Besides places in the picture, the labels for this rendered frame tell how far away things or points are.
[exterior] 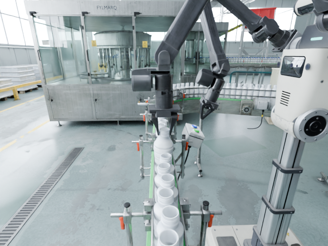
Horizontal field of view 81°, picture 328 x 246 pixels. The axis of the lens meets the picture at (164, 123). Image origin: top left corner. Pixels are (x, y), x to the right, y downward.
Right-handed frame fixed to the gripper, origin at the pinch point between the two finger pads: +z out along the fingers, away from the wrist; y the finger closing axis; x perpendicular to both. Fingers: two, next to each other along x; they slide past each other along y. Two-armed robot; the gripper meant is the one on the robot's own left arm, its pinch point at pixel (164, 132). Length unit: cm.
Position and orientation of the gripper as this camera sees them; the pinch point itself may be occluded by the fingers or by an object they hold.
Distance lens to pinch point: 66.4
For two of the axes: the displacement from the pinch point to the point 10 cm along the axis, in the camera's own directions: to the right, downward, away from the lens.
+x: -0.3, -3.3, 9.4
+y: 10.0, -0.2, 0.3
